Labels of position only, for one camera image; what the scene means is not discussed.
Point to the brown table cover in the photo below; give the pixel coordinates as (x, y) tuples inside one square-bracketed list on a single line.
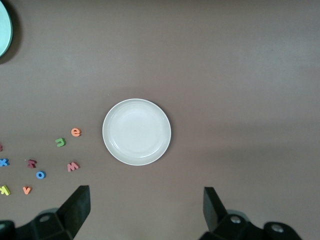
[(225, 75)]

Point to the orange foam letter e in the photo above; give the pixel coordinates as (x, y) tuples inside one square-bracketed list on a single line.
[(77, 135)]

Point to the blue foam letter x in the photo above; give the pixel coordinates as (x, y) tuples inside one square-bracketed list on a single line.
[(3, 162)]

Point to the blue foam letter o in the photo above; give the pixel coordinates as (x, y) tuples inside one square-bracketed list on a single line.
[(37, 174)]

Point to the pink foam letter w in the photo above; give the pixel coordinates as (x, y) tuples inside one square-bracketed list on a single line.
[(73, 166)]

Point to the beige round plate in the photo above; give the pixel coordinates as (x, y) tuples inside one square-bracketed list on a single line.
[(136, 132)]

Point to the dark red foam letter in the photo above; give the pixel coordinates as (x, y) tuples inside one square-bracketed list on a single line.
[(31, 163)]

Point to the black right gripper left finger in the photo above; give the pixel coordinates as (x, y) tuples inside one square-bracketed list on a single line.
[(72, 215)]

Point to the green foam letter u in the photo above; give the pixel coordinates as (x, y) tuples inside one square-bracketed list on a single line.
[(60, 144)]

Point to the yellow foam letter k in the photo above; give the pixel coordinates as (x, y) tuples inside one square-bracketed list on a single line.
[(4, 190)]

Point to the orange foam letter v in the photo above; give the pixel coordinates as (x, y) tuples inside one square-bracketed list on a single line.
[(27, 191)]

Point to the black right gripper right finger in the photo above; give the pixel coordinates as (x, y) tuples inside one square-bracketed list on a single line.
[(217, 220)]

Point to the pale green round plate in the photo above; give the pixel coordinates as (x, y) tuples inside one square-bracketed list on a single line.
[(3, 25)]

